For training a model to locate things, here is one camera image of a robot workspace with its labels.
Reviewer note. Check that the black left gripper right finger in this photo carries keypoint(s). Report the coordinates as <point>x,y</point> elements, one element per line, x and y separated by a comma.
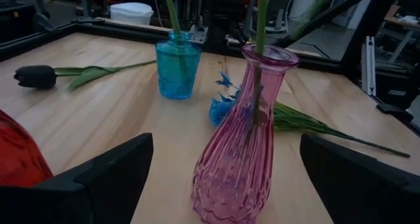
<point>361,197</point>

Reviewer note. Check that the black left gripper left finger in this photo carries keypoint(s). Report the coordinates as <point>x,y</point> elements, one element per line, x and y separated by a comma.
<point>98,197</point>

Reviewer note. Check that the red glass vase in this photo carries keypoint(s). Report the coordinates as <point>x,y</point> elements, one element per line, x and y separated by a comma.
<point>19,155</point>

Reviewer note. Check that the blue artificial flower sprig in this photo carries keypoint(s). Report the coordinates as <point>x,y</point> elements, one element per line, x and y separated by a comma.
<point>288,119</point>

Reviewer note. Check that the pink ribbed glass vase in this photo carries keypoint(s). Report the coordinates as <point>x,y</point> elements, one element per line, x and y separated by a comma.
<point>236,158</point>

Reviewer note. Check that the black artificial tulip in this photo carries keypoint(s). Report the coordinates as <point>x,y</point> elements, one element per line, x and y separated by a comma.
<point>34,76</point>
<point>262,20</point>

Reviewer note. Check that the teal glass vase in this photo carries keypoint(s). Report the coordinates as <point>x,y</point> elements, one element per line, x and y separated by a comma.
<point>177,73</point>

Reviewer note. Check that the yellow artificial tulip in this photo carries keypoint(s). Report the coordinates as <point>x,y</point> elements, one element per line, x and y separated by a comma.
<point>172,13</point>

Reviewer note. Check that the white plastic bin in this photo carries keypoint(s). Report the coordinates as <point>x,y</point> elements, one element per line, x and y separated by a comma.
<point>131,13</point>

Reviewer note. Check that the black storage crate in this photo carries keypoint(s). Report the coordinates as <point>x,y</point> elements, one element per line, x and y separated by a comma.
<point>16,23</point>

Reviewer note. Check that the silver aluminium bracket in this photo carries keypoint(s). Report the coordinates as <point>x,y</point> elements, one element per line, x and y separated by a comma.
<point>369,66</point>

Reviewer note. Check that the black aluminium table frame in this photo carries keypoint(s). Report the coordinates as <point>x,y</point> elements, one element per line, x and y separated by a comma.
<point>131,34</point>

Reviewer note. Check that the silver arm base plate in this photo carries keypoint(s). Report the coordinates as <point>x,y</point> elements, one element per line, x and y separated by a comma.
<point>197,36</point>

